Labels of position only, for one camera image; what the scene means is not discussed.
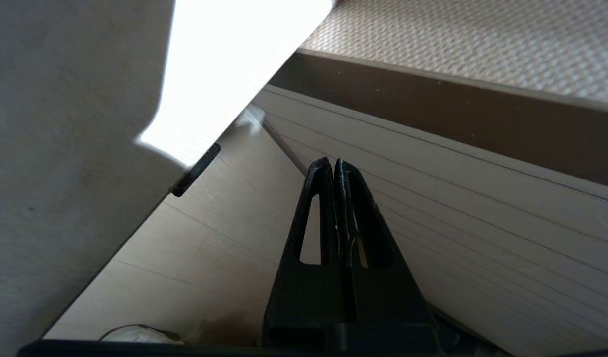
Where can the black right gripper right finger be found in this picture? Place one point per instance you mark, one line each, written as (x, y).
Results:
(388, 292)

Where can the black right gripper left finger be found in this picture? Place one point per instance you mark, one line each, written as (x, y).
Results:
(304, 297)

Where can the beige slanted table leg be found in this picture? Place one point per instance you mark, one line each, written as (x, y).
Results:
(284, 146)

